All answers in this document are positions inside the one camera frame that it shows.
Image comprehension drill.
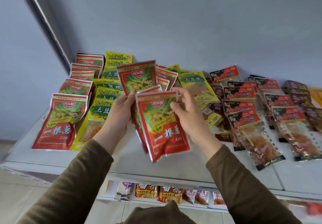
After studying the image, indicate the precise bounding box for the person's right hand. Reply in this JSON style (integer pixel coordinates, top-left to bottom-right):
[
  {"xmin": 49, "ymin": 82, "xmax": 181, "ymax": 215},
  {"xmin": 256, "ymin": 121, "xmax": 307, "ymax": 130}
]
[{"xmin": 170, "ymin": 86, "xmax": 223, "ymax": 161}]

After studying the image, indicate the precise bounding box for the person's left hand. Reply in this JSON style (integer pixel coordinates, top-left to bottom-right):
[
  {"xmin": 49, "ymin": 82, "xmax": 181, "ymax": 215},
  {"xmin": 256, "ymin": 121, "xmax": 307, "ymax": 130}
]
[{"xmin": 93, "ymin": 91, "xmax": 137, "ymax": 156}]

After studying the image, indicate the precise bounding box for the red foil snack packet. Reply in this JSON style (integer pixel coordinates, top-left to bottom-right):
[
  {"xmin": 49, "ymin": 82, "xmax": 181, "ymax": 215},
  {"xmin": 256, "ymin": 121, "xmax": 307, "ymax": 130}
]
[
  {"xmin": 69, "ymin": 71, "xmax": 95, "ymax": 81},
  {"xmin": 70, "ymin": 63, "xmax": 103, "ymax": 78},
  {"xmin": 59, "ymin": 78, "xmax": 93, "ymax": 96},
  {"xmin": 116, "ymin": 60, "xmax": 158, "ymax": 96},
  {"xmin": 76, "ymin": 53, "xmax": 104, "ymax": 66},
  {"xmin": 136, "ymin": 90, "xmax": 191, "ymax": 163},
  {"xmin": 130, "ymin": 85, "xmax": 163, "ymax": 154},
  {"xmin": 32, "ymin": 93, "xmax": 89, "ymax": 151}
]

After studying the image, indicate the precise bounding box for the yellow green snack packet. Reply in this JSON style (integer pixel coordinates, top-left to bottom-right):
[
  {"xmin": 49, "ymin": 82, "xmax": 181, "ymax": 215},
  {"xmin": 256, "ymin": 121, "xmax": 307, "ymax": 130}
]
[
  {"xmin": 105, "ymin": 51, "xmax": 133, "ymax": 62},
  {"xmin": 101, "ymin": 66, "xmax": 120, "ymax": 80},
  {"xmin": 95, "ymin": 86, "xmax": 125, "ymax": 101},
  {"xmin": 70, "ymin": 99, "xmax": 119, "ymax": 151},
  {"xmin": 105, "ymin": 60, "xmax": 132, "ymax": 68},
  {"xmin": 92, "ymin": 78, "xmax": 124, "ymax": 91}
]

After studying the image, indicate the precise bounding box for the pile of yellow snack packets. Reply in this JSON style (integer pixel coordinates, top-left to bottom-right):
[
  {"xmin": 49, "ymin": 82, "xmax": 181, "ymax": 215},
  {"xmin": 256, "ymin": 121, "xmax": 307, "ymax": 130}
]
[{"xmin": 167, "ymin": 64, "xmax": 223, "ymax": 130}]

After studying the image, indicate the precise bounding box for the pile of black red snacks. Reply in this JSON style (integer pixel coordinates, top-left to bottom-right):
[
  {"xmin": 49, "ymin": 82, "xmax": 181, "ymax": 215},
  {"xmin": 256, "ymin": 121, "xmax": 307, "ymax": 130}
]
[{"xmin": 209, "ymin": 65, "xmax": 322, "ymax": 171}]

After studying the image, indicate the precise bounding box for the white metal shelf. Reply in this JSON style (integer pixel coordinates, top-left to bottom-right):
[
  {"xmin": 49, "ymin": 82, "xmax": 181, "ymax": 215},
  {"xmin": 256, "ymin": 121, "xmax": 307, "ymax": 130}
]
[{"xmin": 0, "ymin": 0, "xmax": 322, "ymax": 224}]

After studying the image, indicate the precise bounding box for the white purple snack packet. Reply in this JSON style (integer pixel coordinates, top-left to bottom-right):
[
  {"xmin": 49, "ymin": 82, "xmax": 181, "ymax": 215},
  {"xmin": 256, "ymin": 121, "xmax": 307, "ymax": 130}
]
[{"xmin": 115, "ymin": 182, "xmax": 133, "ymax": 201}]

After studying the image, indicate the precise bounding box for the row of white red snacks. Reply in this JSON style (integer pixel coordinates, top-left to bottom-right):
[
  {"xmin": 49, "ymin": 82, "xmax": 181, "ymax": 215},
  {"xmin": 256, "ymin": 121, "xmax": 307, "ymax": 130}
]
[{"xmin": 182, "ymin": 189, "xmax": 227, "ymax": 206}]

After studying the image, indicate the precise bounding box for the stack of maroon snacks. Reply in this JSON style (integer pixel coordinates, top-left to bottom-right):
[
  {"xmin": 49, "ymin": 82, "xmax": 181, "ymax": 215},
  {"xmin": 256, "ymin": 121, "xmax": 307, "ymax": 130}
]
[{"xmin": 281, "ymin": 80, "xmax": 322, "ymax": 131}]

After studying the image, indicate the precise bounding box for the row of orange clear snacks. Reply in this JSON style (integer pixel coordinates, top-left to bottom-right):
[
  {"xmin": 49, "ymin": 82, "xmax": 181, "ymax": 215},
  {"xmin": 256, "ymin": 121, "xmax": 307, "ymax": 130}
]
[{"xmin": 308, "ymin": 88, "xmax": 322, "ymax": 107}]

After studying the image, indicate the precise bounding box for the person's right forearm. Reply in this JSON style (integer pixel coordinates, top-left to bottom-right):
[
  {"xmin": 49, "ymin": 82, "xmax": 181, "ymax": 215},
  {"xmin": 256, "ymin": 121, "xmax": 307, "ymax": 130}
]
[{"xmin": 206, "ymin": 144, "xmax": 301, "ymax": 224}]

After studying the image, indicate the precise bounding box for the person's left forearm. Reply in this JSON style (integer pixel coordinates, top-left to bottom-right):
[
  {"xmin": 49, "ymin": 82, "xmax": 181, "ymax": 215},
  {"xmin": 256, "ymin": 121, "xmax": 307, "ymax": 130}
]
[{"xmin": 17, "ymin": 139, "xmax": 114, "ymax": 224}]

